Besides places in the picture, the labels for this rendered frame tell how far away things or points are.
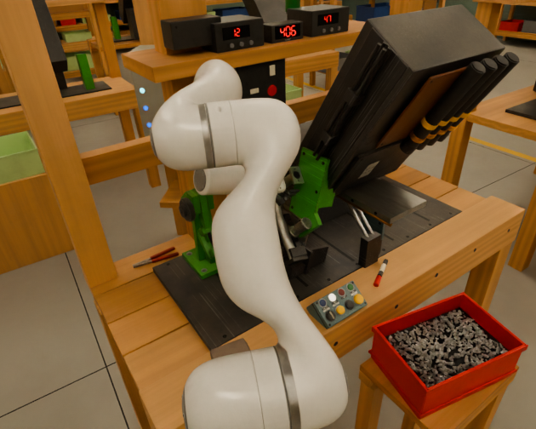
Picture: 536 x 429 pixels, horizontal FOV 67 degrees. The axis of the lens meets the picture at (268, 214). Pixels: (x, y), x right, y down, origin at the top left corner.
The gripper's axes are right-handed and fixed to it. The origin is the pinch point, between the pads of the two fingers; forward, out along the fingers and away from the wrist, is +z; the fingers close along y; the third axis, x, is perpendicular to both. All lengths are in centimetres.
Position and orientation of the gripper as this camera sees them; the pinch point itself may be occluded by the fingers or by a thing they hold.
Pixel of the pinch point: (290, 178)
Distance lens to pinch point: 124.6
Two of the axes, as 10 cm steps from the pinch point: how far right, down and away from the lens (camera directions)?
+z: 7.7, -0.6, 6.4
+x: -5.8, 3.5, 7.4
